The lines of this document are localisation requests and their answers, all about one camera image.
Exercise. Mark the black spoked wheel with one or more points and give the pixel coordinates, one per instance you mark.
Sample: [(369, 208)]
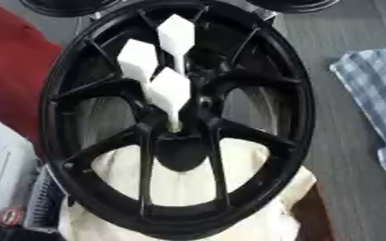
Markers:
[(289, 103)]

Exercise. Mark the black round wheel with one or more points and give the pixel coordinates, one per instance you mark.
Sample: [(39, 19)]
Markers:
[(295, 4), (70, 7)]

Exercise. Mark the cream white cloth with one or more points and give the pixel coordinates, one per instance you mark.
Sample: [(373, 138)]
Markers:
[(180, 185)]

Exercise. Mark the grey ribbed panel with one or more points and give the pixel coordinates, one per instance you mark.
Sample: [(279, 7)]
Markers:
[(41, 200)]

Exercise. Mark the red cloth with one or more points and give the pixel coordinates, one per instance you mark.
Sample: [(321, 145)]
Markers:
[(15, 78)]

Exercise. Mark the blue white checked cloth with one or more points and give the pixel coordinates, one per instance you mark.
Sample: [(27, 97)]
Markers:
[(373, 84)]

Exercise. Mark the white box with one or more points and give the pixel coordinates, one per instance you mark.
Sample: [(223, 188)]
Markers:
[(4, 169)]

